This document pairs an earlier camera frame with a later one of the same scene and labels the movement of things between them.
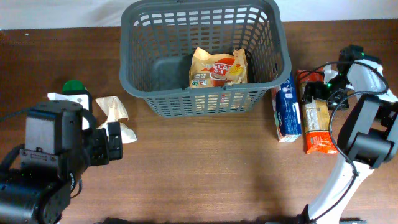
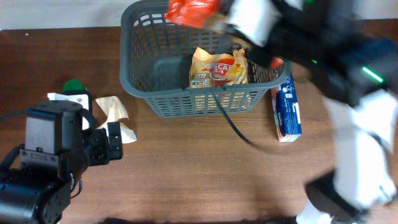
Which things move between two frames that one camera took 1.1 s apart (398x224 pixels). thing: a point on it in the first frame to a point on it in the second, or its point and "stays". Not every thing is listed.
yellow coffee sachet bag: (217, 70) stays
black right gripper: (318, 86) to (259, 53)
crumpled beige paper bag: (115, 111) stays
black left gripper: (104, 151) stays
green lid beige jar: (74, 87) stays
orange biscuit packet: (318, 137) to (192, 13)
